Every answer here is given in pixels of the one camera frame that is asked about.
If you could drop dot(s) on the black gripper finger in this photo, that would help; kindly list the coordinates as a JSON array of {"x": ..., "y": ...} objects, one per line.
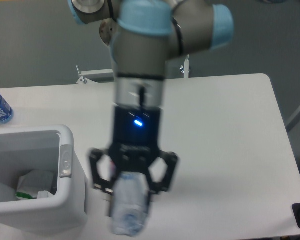
[
  {"x": 99, "y": 183},
  {"x": 171, "y": 160}
]

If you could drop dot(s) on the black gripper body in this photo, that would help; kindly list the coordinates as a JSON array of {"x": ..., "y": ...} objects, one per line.
[{"x": 134, "y": 144}]

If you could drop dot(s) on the clear plastic bottle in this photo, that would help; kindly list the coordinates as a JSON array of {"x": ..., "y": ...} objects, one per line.
[{"x": 129, "y": 210}]

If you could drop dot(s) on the white paper wrapper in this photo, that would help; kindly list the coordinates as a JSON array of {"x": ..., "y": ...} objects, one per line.
[{"x": 44, "y": 194}]

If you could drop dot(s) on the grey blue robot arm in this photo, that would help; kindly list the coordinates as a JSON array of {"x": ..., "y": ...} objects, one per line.
[{"x": 148, "y": 33}]

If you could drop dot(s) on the white green trash in can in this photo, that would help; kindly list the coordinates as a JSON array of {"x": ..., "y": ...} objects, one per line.
[{"x": 33, "y": 182}]

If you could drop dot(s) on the white trash can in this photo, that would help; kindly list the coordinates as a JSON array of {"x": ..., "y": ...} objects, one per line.
[{"x": 52, "y": 148}]

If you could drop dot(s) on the white left table bracket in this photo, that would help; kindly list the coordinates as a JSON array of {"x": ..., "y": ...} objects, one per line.
[{"x": 94, "y": 76}]

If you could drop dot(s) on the white table bracket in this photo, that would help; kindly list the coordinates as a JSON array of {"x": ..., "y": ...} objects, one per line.
[
  {"x": 94, "y": 76},
  {"x": 185, "y": 68}
]

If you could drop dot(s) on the white right table bracket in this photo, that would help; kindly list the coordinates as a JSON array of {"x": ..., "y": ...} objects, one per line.
[{"x": 185, "y": 68}]

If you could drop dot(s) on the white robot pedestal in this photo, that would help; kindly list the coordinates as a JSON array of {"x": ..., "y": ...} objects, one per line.
[{"x": 107, "y": 31}]

